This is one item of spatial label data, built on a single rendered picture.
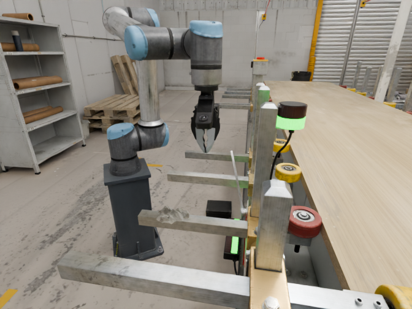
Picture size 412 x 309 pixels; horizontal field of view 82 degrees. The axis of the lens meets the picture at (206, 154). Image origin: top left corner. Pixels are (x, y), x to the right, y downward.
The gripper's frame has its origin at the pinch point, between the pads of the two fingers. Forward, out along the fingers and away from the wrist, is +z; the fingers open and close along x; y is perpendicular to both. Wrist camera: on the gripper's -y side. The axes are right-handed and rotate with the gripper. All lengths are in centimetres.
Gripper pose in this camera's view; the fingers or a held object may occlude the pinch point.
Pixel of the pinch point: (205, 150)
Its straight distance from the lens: 76.8
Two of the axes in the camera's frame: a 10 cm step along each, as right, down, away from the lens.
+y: 1.5, -3.9, 9.1
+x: -9.9, -0.6, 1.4
